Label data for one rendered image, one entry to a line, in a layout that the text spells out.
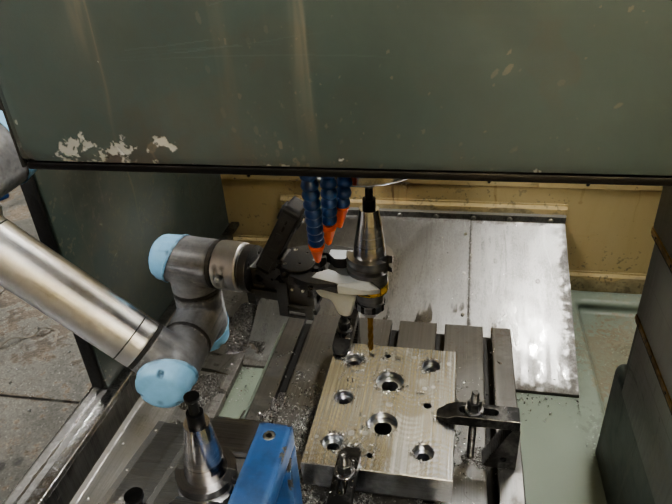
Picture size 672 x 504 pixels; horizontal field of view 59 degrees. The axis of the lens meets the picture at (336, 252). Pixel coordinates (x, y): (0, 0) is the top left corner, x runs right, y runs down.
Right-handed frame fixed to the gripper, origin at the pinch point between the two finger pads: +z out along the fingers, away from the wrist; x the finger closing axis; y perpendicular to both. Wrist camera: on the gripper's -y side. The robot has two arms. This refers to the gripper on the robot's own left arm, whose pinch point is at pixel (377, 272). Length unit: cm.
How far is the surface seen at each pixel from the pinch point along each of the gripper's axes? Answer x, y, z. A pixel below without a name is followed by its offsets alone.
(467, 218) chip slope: -101, 42, 0
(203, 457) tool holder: 32.6, 2.6, -8.6
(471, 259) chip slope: -88, 49, 3
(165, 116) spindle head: 33.3, -32.0, -4.2
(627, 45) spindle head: 29, -36, 23
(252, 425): 23.9, 7.1, -8.2
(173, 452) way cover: -6, 58, -50
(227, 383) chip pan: -35, 64, -53
